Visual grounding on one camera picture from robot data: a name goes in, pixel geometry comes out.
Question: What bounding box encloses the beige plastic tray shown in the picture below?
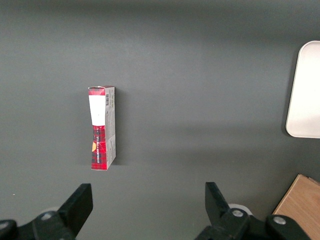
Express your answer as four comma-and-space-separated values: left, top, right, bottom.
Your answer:
285, 40, 320, 139

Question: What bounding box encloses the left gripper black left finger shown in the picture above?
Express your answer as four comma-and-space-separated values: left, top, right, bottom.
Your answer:
14, 183, 94, 240

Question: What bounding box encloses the red and white carton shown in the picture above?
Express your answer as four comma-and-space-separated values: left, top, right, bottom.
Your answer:
87, 85, 117, 172

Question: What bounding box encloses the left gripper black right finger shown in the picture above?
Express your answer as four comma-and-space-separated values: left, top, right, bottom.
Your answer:
194, 181, 311, 240

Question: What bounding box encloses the wooden drawer cabinet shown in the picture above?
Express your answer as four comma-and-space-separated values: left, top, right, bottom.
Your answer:
271, 173, 320, 240

